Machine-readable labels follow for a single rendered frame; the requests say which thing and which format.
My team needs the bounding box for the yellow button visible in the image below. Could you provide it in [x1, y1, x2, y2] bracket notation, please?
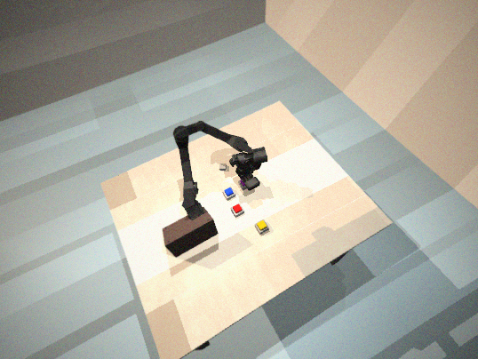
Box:
[254, 219, 269, 234]

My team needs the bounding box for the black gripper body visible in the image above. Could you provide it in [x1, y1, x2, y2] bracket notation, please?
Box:
[229, 158, 260, 191]

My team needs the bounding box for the red button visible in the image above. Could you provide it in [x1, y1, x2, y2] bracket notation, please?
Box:
[231, 203, 244, 217]

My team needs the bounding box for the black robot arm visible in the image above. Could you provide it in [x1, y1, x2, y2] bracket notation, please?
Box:
[173, 121, 267, 220]

